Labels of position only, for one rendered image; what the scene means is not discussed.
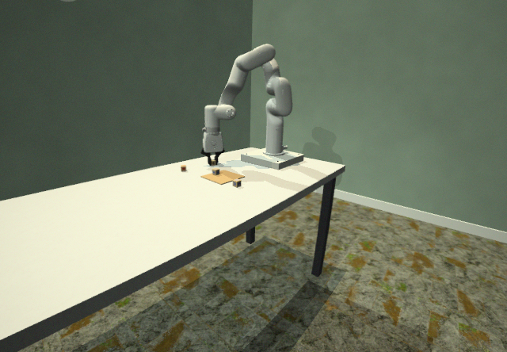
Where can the tan flat mat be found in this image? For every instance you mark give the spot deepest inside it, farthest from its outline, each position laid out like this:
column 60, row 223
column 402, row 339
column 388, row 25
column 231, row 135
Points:
column 223, row 177

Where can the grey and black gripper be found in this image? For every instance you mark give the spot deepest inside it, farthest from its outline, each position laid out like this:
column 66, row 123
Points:
column 213, row 142

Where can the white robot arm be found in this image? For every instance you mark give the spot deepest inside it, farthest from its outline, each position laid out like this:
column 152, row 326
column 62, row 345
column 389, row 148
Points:
column 282, row 106

